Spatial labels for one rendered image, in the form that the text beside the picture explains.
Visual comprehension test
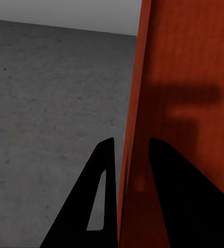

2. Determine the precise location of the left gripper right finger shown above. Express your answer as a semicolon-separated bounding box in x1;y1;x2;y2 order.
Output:
148;137;224;248

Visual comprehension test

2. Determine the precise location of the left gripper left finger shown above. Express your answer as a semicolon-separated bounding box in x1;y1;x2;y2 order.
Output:
40;137;118;248

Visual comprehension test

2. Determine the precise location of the storage box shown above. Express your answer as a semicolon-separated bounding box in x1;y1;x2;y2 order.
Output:
117;0;224;248

